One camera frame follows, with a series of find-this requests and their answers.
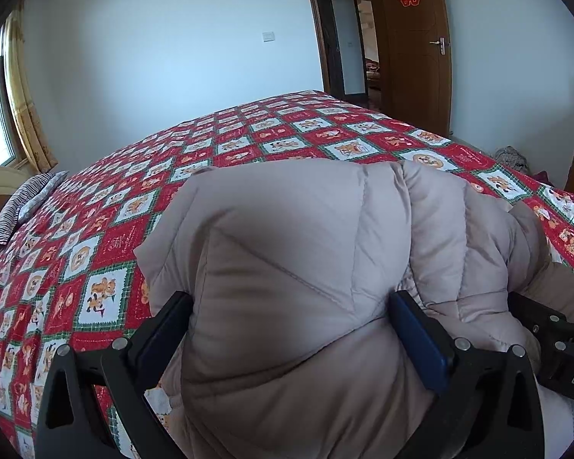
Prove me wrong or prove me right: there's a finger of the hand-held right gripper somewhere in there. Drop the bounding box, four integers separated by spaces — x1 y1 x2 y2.
507 291 574 350

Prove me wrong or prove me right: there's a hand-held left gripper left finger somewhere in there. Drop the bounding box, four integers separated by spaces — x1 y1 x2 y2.
35 291 194 459

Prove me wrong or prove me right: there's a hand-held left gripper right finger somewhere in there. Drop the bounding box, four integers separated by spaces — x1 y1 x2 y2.
389 289 546 459

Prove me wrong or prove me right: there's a beige quilted down jacket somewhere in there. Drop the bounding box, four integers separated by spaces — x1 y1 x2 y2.
133 159 574 459

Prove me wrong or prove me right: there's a red printed patchwork bed quilt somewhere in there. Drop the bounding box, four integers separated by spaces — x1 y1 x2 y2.
0 89 574 459

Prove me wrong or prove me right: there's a grey cloth pile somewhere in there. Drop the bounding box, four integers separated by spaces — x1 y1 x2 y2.
494 145 533 174

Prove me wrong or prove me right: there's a striped pillow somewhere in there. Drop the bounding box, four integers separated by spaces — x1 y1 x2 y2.
0 171 69 252

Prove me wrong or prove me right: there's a brown wooden door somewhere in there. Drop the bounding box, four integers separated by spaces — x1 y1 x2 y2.
367 0 453 140

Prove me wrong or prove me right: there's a yellow patterned curtain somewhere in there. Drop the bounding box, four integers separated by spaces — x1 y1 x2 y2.
2 4 59 174

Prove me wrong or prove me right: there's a wooden door frame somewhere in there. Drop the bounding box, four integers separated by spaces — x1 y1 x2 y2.
302 0 380 107

